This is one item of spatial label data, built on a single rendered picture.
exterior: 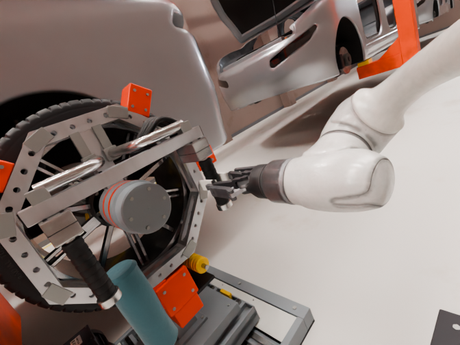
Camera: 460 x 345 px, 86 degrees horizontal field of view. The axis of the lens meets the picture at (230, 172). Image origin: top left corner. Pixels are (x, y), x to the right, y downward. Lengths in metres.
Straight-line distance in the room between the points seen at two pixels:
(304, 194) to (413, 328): 0.93
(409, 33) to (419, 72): 3.45
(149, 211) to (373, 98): 0.53
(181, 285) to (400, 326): 0.84
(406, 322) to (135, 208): 1.08
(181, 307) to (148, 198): 0.43
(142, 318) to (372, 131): 0.66
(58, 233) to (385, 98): 0.59
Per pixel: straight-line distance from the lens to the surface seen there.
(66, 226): 0.53
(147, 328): 0.77
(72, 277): 0.88
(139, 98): 0.83
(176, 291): 0.91
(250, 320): 1.24
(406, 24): 3.87
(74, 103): 0.87
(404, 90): 0.47
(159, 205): 0.66
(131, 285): 0.70
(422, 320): 1.31
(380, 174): 0.40
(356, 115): 0.49
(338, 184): 0.40
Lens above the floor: 1.03
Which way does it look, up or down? 17 degrees down
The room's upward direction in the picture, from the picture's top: 23 degrees counter-clockwise
